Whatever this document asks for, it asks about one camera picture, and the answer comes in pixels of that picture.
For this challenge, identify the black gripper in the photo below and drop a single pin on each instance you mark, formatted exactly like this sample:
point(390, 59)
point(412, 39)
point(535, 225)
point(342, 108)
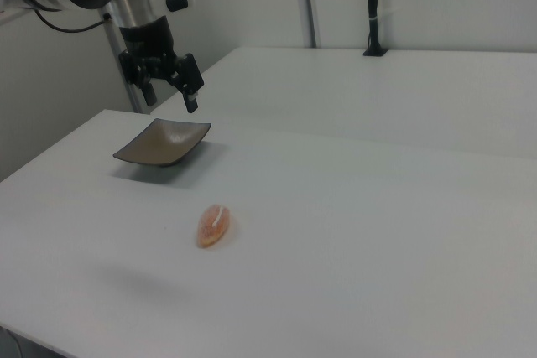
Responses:
point(147, 39)

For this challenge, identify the orange sugared bread roll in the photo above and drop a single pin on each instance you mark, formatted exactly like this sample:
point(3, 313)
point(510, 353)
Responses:
point(212, 228)

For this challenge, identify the square brown ceramic plate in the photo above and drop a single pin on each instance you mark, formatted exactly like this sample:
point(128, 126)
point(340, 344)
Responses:
point(155, 144)

